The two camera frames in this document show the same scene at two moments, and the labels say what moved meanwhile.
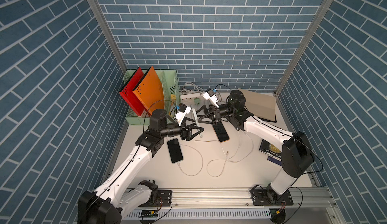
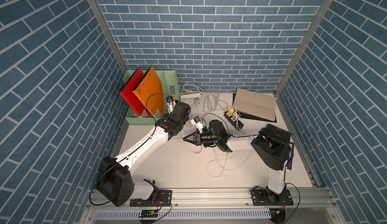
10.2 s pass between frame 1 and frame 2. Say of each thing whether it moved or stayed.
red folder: stayed
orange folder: stayed
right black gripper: moved
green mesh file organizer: stayed
